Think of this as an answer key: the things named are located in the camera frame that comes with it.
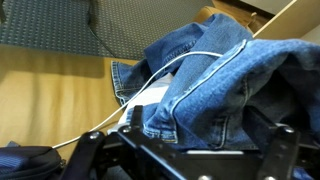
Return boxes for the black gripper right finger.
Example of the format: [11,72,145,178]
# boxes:
[244,105,302,180]

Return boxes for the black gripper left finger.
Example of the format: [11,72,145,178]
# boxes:
[59,104,145,180]

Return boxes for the blue denim jeans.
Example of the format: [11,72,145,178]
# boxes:
[110,13,320,180]

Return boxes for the navy blue backpack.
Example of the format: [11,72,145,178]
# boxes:
[0,140,67,180]

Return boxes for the tan leather sofa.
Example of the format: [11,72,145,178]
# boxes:
[0,5,256,162]

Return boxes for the desk with white edge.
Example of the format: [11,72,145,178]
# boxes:
[252,0,320,40]

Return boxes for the white charging cable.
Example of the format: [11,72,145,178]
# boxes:
[51,50,225,150]

